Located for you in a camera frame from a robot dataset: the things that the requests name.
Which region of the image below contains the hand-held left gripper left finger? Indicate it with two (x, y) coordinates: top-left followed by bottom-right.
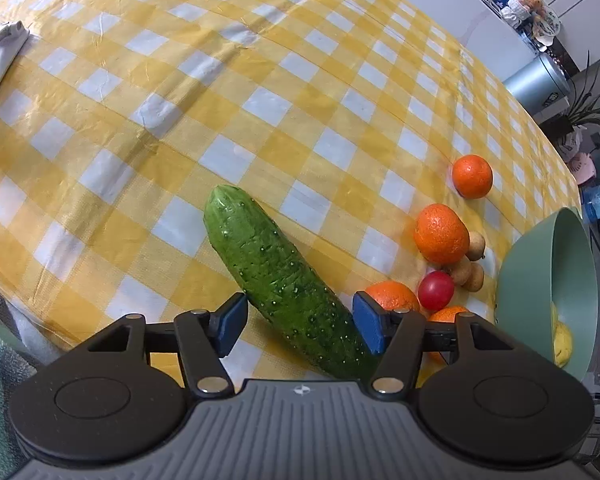
(85, 292), (249, 396)

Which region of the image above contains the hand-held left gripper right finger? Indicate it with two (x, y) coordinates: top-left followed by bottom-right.
(352, 291), (518, 396)

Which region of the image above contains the orange mandarin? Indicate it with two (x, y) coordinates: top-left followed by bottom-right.
(452, 154), (494, 199)
(364, 281), (421, 314)
(422, 306), (470, 366)
(413, 203), (470, 266)

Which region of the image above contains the green cucumber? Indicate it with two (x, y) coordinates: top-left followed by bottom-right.
(203, 184), (381, 381)

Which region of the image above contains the red cherry tomato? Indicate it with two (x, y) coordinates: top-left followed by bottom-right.
(418, 270), (455, 311)

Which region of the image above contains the green plastic bowl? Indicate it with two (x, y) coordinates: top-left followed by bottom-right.
(495, 206), (599, 379)

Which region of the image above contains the yellow lemon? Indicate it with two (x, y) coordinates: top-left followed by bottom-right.
(550, 300), (576, 367)

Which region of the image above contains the yellow checked tablecloth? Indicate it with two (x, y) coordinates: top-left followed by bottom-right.
(0, 0), (583, 396)

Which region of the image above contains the pink fan heater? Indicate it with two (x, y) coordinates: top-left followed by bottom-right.
(567, 152), (599, 184)

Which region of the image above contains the white plastic bag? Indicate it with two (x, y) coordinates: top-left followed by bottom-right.
(555, 129), (584, 162)

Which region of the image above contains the silver pedal trash bin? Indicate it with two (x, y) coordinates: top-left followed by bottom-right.
(503, 53), (572, 116)

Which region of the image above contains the long-leaf plant in black pot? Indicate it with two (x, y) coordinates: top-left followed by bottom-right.
(545, 51), (600, 142)

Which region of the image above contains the white marble media cabinet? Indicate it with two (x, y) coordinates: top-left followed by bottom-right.
(450, 0), (543, 86)

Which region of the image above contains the round hand fan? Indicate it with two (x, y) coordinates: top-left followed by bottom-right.
(531, 9), (563, 45)

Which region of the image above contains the white folded stand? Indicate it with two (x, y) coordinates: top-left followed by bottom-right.
(0, 21), (31, 116)

